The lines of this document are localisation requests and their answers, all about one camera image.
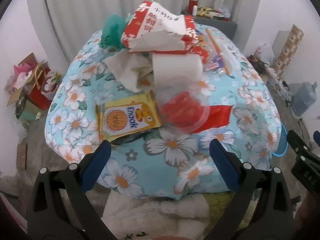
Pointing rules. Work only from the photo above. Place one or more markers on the grey cabinet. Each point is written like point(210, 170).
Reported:
point(220, 26)

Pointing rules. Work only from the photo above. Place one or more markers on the green plastic bag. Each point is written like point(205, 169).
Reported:
point(112, 30)

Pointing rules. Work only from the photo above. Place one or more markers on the clear plastic bag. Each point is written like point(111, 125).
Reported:
point(222, 7)

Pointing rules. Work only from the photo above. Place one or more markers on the dark brown basket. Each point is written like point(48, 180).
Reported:
point(258, 66)

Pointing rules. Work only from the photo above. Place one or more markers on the white cloth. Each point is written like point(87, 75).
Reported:
point(125, 67)

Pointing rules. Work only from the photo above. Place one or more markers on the white curtain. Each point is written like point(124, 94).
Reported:
point(87, 17)

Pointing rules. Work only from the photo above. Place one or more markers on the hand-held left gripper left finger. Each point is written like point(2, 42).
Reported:
point(96, 162)

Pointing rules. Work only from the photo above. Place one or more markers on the clear wrapped gift bundle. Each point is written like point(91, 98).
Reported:
point(51, 85)

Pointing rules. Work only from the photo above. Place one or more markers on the red candle jar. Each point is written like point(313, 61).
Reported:
point(192, 3)

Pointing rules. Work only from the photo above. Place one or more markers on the red plastic packet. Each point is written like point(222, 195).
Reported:
point(220, 116)

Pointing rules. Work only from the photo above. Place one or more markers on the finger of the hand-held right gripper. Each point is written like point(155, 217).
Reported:
point(298, 142)

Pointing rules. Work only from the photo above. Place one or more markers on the red white paper packet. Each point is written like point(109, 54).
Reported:
point(155, 20)

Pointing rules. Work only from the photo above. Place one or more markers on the white plastic bag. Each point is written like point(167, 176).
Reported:
point(265, 53)

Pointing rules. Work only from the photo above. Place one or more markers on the clear bag with red print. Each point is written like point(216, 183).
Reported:
point(215, 55)

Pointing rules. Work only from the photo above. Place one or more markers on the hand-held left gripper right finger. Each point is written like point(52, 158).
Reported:
point(222, 165)

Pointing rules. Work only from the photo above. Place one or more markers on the blue plastic basket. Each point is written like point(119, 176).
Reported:
point(281, 145)

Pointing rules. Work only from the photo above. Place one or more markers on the small white bottle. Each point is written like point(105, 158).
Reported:
point(195, 11)

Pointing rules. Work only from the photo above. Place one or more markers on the yellow snack packet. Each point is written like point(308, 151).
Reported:
point(125, 120)

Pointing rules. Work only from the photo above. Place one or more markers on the clear round plastic container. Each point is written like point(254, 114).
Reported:
point(185, 110)

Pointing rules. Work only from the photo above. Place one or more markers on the white printed box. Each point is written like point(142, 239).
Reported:
point(277, 80)

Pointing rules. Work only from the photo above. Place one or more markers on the pile of snack packets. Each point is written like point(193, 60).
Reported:
point(206, 12)

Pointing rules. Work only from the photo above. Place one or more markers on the blue water jug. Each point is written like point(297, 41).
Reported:
point(303, 100)

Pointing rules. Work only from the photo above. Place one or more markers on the white fluffy rug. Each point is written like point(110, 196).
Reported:
point(155, 212)

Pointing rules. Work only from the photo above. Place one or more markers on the patterned paper roll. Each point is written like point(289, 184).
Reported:
point(290, 47)

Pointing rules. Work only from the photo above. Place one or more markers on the white tissue roll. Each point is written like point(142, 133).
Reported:
point(175, 67)

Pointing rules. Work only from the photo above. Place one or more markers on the floral blue tablecloth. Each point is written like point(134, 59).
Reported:
point(175, 155)

